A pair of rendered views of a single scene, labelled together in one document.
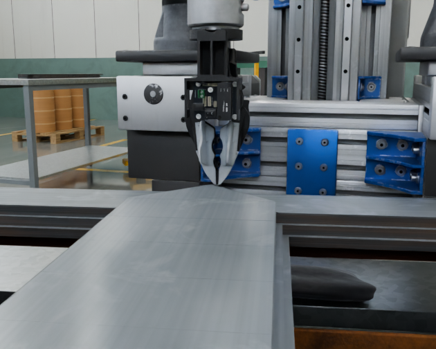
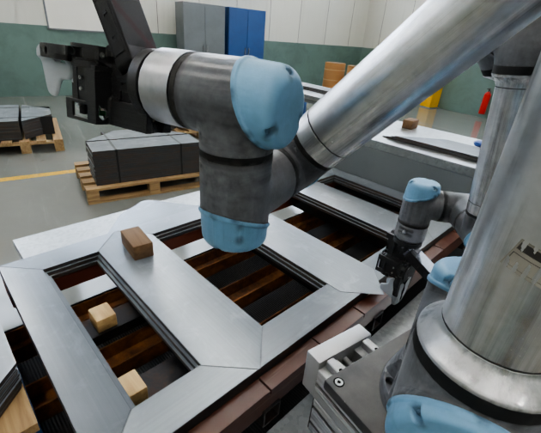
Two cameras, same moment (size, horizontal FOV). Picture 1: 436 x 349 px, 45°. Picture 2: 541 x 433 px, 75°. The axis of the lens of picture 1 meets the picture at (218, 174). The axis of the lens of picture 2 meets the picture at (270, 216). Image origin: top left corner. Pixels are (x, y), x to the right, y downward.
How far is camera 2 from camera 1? 1.36 m
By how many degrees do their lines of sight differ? 116
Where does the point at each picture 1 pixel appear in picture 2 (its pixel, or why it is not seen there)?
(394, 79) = not seen: outside the picture
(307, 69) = not seen: outside the picture
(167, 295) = (288, 243)
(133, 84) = not seen: hidden behind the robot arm
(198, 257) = (302, 253)
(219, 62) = (393, 247)
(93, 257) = (317, 244)
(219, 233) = (317, 264)
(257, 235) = (308, 267)
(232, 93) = (385, 261)
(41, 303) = (299, 234)
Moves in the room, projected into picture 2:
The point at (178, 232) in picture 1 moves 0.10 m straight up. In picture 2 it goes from (324, 259) to (329, 233)
